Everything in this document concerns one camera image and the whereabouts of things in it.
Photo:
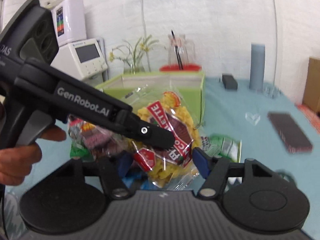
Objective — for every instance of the red plastic basin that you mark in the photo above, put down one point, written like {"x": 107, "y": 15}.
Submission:
{"x": 186, "y": 67}

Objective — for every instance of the brown cardboard box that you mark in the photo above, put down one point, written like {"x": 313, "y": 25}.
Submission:
{"x": 312, "y": 87}

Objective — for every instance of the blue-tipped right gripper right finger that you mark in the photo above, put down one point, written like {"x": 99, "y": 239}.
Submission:
{"x": 214, "y": 171}

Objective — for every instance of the grey cylinder speaker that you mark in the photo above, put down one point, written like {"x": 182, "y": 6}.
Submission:
{"x": 257, "y": 69}

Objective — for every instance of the green cardboard storage box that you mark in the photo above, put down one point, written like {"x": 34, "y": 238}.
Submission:
{"x": 188, "y": 85}

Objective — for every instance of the teal heart-pattern tablecloth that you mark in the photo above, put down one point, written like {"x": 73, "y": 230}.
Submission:
{"x": 241, "y": 115}

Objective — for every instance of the black smartphone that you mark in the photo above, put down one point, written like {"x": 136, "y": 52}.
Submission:
{"x": 290, "y": 133}

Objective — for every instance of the glass pitcher with straw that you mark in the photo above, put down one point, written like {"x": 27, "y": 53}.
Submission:
{"x": 181, "y": 50}

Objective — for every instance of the clear macaroni snack bag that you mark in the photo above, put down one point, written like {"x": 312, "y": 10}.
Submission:
{"x": 170, "y": 136}

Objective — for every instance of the small black box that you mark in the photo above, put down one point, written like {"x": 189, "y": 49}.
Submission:
{"x": 229, "y": 82}

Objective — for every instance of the blue snack packet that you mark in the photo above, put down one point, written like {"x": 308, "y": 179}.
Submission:
{"x": 137, "y": 181}

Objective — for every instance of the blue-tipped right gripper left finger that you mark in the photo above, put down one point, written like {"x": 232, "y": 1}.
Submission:
{"x": 110, "y": 180}

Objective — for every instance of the white appliance with screen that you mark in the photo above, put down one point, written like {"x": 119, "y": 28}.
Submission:
{"x": 82, "y": 60}

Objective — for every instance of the person's left hand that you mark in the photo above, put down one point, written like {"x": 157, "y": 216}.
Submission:
{"x": 16, "y": 163}

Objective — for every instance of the red dates snack bag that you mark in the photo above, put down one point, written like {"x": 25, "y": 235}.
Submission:
{"x": 90, "y": 142}

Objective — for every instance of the glass vase with plant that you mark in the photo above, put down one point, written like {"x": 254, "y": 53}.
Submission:
{"x": 132, "y": 55}

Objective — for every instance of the green wrapped biscuit pack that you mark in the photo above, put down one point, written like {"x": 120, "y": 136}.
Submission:
{"x": 217, "y": 145}

